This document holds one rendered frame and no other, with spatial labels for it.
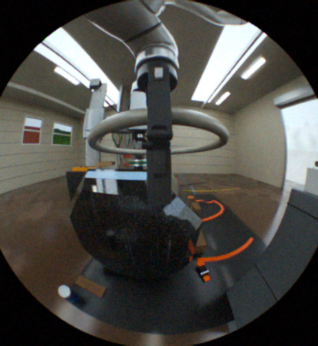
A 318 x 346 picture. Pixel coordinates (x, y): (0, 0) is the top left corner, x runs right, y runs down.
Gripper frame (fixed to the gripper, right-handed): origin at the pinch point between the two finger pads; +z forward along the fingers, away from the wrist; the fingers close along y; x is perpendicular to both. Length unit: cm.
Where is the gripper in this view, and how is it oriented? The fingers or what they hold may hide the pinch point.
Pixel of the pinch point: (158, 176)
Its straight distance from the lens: 15.5
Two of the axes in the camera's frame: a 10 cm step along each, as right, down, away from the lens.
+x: -10.0, 0.2, -0.3
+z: 0.1, 10.0, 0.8
